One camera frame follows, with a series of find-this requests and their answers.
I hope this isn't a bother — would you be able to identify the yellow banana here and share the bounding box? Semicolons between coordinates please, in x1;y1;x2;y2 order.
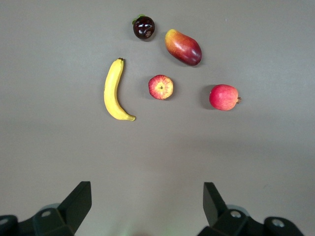
103;57;136;121

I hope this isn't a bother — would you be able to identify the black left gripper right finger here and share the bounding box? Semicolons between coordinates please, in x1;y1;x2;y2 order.
196;182;306;236

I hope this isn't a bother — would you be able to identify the red yellow striped apple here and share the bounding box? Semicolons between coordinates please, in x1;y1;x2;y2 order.
148;74;174;100

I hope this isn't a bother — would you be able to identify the red yellow mango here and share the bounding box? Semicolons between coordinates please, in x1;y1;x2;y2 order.
164;29;203;66

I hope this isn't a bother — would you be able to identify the red apple on table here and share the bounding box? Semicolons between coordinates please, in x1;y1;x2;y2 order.
209;84;242;111

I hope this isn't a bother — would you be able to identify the dark purple plum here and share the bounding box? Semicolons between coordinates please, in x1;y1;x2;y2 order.
132;14;156;40

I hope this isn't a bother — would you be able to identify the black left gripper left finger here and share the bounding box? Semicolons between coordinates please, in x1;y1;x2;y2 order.
0;181;92;236

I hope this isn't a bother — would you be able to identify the brown table cover mat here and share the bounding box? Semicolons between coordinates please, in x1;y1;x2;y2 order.
0;0;315;236

